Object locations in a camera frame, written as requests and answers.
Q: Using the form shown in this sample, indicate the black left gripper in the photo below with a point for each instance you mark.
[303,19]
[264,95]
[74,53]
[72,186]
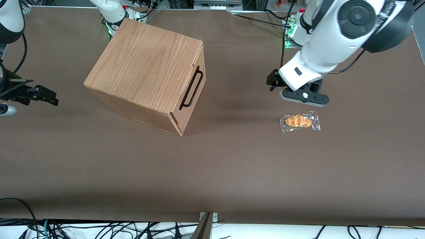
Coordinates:
[274,79]

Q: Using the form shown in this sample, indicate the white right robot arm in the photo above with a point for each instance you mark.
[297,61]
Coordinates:
[10,20]

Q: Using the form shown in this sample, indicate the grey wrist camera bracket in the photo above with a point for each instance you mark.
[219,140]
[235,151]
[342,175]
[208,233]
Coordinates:
[6,110]
[312,98]

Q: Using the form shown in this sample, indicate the large table mat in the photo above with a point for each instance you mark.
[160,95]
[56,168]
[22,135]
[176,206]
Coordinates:
[232,172]

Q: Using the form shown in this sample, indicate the small orange object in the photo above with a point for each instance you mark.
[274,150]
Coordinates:
[278,4]

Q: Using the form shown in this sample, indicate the plastic wrapped bread roll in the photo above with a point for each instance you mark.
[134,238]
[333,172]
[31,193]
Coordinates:
[298,121]

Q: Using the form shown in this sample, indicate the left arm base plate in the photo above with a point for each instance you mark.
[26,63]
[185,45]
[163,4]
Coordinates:
[288,42]

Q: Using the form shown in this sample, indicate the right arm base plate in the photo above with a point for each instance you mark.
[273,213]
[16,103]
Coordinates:
[136,15]

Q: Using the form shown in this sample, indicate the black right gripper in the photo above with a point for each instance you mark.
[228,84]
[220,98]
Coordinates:
[12,91]

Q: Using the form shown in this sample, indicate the grey metal bar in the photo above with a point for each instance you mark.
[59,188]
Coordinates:
[203,229]

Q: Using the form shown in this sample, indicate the grey right wrist camera bracket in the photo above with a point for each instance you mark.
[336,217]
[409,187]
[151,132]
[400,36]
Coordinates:
[6,110]

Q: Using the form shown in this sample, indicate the wooden drawer cabinet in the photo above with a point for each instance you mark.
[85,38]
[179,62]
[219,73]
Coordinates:
[142,66]

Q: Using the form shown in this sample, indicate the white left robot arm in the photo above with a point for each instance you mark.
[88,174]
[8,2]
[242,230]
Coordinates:
[325,49]

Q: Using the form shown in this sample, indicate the aluminium profile rail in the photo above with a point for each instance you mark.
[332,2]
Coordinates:
[31,5]

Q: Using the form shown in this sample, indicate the wooden drawer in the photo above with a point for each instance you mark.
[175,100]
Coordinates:
[193,99]

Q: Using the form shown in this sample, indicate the small metal bracket plate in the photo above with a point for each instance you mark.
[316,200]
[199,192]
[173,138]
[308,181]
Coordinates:
[215,217]

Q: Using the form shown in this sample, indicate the grey left wrist camera bracket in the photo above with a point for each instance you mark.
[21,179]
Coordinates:
[312,98]

